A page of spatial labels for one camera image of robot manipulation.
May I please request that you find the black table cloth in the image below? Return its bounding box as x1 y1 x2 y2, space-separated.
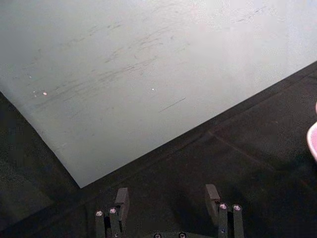
0 60 317 238

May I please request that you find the pink rounded object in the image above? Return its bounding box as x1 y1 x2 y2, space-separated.
306 101 317 159

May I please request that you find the plain pale wall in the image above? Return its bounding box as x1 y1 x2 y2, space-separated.
0 0 317 188

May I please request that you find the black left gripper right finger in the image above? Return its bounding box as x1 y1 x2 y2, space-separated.
205 183 245 238

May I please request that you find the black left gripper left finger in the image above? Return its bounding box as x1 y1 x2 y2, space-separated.
95 187 130 238

